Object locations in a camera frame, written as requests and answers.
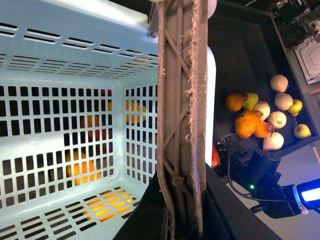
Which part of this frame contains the green pear lower right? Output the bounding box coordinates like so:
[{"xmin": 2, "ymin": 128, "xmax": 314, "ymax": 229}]
[{"xmin": 293, "ymin": 124, "xmax": 312, "ymax": 139}]

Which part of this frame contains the white pear top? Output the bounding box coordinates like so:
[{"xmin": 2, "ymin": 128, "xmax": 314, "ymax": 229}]
[{"xmin": 270, "ymin": 74, "xmax": 289, "ymax": 93}]

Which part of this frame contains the black fruit display tray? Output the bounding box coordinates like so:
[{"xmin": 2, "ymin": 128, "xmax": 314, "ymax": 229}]
[{"xmin": 207, "ymin": 0, "xmax": 320, "ymax": 181}]

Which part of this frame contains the small orange pear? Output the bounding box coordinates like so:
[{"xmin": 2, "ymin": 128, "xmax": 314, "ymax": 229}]
[{"xmin": 253, "ymin": 121, "xmax": 275, "ymax": 138}]

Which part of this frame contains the brown basket handle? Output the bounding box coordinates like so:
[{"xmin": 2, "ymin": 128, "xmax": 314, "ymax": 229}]
[{"xmin": 151, "ymin": 0, "xmax": 208, "ymax": 240}]

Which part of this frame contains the white pear middle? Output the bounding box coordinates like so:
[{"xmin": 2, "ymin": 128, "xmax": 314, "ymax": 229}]
[{"xmin": 267, "ymin": 111, "xmax": 287, "ymax": 129}]

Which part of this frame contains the green pear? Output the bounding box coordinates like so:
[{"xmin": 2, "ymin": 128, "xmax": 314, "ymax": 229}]
[
  {"xmin": 287, "ymin": 99, "xmax": 303, "ymax": 117},
  {"xmin": 293, "ymin": 124, "xmax": 312, "ymax": 139},
  {"xmin": 243, "ymin": 92, "xmax": 259, "ymax": 110}
]

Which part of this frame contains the black cable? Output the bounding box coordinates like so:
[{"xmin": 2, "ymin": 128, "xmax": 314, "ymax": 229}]
[{"xmin": 226, "ymin": 147, "xmax": 271, "ymax": 213}]

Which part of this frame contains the white pear bottom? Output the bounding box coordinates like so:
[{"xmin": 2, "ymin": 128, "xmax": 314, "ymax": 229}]
[{"xmin": 262, "ymin": 132, "xmax": 285, "ymax": 151}]

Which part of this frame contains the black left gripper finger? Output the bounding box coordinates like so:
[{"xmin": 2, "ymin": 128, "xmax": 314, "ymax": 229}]
[{"xmin": 114, "ymin": 173, "xmax": 172, "ymax": 240}]

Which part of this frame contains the large orange pear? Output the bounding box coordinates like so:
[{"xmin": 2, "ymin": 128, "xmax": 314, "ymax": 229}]
[{"xmin": 234, "ymin": 110, "xmax": 263, "ymax": 139}]

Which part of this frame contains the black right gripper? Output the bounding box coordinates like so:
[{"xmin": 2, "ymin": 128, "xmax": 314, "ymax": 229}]
[{"xmin": 201, "ymin": 133, "xmax": 300, "ymax": 240}]

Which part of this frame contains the light blue plastic basket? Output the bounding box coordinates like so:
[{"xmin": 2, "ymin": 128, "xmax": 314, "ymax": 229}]
[{"xmin": 0, "ymin": 0, "xmax": 216, "ymax": 240}]

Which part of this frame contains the white pear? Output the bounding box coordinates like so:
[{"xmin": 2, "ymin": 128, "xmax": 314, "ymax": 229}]
[
  {"xmin": 274, "ymin": 92, "xmax": 293, "ymax": 111},
  {"xmin": 262, "ymin": 132, "xmax": 285, "ymax": 151},
  {"xmin": 267, "ymin": 111, "xmax": 287, "ymax": 129},
  {"xmin": 270, "ymin": 74, "xmax": 289, "ymax": 93},
  {"xmin": 253, "ymin": 101, "xmax": 271, "ymax": 122}
]

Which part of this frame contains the white pear centre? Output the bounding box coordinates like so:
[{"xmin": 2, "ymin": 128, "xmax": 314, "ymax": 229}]
[{"xmin": 253, "ymin": 101, "xmax": 271, "ymax": 122}]

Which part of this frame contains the yellow mango under basket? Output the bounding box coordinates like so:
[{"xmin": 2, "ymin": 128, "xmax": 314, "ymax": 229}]
[{"xmin": 65, "ymin": 150, "xmax": 102, "ymax": 186}]

